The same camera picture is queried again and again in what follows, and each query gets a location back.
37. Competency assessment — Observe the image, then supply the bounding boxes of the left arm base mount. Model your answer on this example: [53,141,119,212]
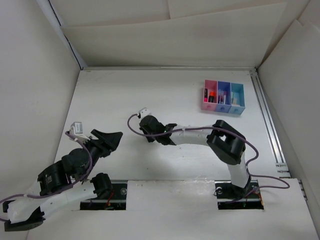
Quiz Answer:
[80,180,128,211]

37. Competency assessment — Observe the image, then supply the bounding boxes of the green eraser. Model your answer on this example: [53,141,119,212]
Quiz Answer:
[231,91,238,105]

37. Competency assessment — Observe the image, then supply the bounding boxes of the white marker pink cap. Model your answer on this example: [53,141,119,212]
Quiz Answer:
[223,91,227,105]

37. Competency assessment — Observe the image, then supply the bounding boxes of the light blue container box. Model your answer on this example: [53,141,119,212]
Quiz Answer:
[229,83,246,115]

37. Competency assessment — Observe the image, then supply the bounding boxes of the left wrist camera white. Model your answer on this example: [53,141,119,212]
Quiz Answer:
[68,122,90,142]

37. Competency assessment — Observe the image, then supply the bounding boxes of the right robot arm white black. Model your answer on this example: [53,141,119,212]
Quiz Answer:
[139,115,251,199]

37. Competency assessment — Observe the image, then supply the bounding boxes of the pink container box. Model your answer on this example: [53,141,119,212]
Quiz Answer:
[201,79,218,112]

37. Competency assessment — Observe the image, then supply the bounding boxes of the dark blue container box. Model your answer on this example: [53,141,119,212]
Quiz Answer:
[216,81,231,113]

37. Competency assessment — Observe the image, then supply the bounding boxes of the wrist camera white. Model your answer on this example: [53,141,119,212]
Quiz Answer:
[68,122,90,142]
[137,107,151,119]

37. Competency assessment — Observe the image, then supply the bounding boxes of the orange highlighter black body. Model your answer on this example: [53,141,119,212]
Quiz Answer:
[208,91,216,103]

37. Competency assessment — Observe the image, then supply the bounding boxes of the pink highlighter black body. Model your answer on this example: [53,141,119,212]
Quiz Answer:
[204,88,208,102]

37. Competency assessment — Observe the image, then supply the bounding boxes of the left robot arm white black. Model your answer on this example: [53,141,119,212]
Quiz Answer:
[1,127,123,232]

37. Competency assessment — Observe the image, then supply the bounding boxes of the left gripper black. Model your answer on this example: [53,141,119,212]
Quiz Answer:
[80,129,124,181]

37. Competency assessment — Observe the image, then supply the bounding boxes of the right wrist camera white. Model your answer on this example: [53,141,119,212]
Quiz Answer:
[137,107,151,119]

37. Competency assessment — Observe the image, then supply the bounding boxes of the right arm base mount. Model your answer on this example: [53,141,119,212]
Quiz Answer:
[213,180,264,210]

